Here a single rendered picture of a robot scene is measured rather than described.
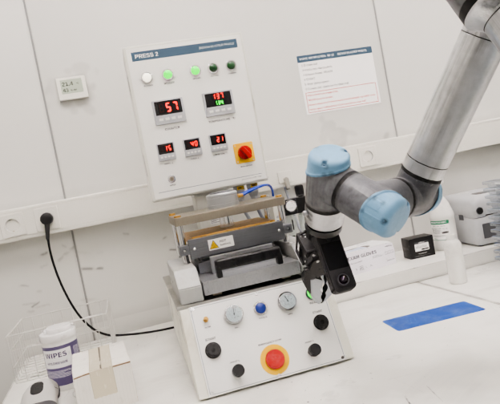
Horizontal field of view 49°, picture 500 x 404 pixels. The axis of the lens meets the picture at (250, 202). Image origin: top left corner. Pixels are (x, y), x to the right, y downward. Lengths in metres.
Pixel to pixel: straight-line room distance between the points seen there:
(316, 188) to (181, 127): 0.63
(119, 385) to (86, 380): 0.07
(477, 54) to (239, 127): 0.77
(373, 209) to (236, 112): 0.73
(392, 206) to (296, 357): 0.45
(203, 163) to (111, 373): 0.60
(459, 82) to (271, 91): 1.09
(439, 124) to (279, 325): 0.53
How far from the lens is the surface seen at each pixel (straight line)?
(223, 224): 1.36
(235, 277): 1.19
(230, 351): 1.17
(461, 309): 1.47
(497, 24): 0.78
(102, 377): 1.23
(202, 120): 1.51
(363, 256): 1.81
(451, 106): 0.95
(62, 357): 1.43
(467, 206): 1.97
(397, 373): 1.13
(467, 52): 0.94
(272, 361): 1.17
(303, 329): 1.20
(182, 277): 1.20
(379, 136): 2.08
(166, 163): 1.48
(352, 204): 0.91
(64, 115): 1.85
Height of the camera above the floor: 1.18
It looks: 3 degrees down
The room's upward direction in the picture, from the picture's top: 11 degrees counter-clockwise
